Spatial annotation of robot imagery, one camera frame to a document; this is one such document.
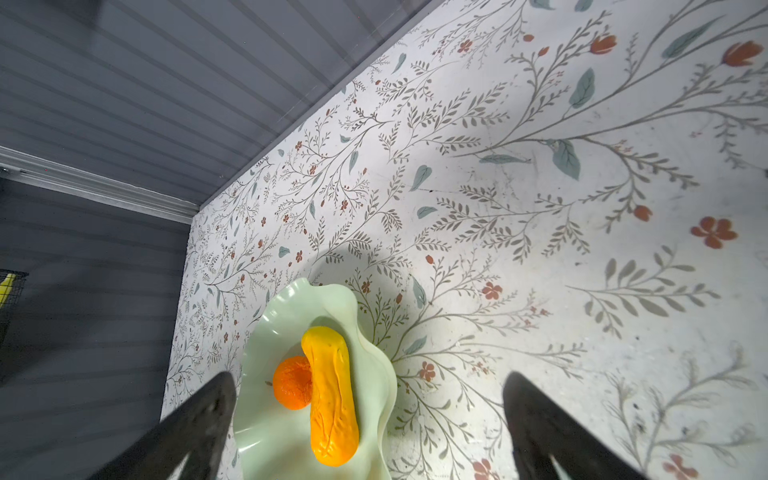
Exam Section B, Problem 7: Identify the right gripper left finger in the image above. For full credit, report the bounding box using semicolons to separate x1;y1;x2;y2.
91;371;237;479

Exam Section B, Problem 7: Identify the yellow fake squash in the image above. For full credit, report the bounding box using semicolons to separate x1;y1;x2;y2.
301;326;360;467

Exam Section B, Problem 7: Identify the green wavy fruit bowl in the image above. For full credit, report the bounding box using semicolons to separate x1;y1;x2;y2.
233;278;397;479

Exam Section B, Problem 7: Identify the yellow marker in basket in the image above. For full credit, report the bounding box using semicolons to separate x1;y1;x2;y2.
0;273;16;306

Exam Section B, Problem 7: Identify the small orange tangerine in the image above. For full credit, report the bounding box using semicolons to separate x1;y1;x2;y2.
272;356;312;411

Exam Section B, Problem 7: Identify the black wire side basket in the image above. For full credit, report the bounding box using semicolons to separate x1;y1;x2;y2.
0;269;28;343

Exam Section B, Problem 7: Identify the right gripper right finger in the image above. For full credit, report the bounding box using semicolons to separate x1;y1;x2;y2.
503;371;644;479

